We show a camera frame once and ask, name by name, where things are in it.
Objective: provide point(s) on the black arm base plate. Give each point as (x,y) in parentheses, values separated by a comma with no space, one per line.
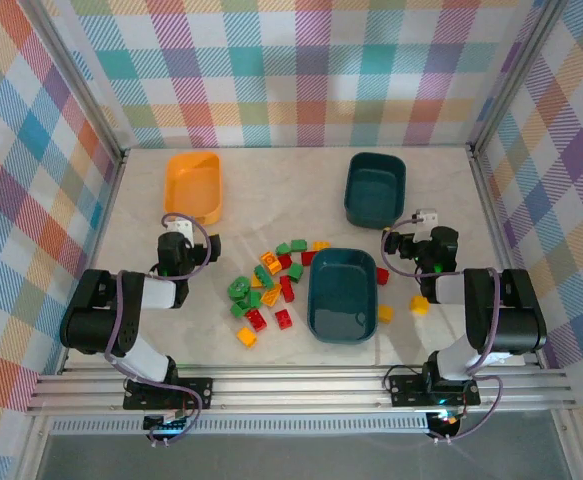
(201,392)
(406,390)

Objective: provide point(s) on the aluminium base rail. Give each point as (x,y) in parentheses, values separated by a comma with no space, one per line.
(296,390)

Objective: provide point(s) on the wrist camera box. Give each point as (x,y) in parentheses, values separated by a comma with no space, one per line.
(180,231)
(425,220)

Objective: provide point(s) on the colourful plaid backdrop cloth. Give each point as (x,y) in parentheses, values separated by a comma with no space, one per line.
(291,75)
(571,200)
(11,200)

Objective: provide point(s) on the aluminium table side rail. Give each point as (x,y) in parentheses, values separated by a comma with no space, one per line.
(103,225)
(496,225)

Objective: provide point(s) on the orange plastic container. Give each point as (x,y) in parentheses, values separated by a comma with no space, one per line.
(193,190)

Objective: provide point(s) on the long yellow lego brick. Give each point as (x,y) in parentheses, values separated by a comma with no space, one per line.
(271,296)

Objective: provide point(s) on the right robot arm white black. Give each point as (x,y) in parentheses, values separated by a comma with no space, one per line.
(511,320)

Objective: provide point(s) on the controller circuit board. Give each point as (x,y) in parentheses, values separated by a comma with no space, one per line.
(446,425)
(163,425)

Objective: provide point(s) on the yellow printed lego brick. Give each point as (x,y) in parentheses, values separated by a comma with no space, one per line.
(271,261)

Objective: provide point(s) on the teal plastic container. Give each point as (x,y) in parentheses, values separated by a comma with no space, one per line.
(373,192)
(341,300)

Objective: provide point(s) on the long green lego brick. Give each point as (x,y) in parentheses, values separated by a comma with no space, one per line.
(264,276)

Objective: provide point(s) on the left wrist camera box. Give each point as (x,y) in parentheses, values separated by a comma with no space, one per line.
(180,231)

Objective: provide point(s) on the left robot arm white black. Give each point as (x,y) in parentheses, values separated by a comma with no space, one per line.
(96,320)

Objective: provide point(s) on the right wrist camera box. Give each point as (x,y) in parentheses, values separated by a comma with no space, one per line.
(425,220)

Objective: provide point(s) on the aluminium frame post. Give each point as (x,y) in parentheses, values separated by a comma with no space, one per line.
(82,85)
(515,75)

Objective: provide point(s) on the aluminium frame leg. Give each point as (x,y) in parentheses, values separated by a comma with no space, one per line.
(572,447)
(35,447)

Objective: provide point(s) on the green round lego piece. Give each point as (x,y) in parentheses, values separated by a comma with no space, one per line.
(238,289)

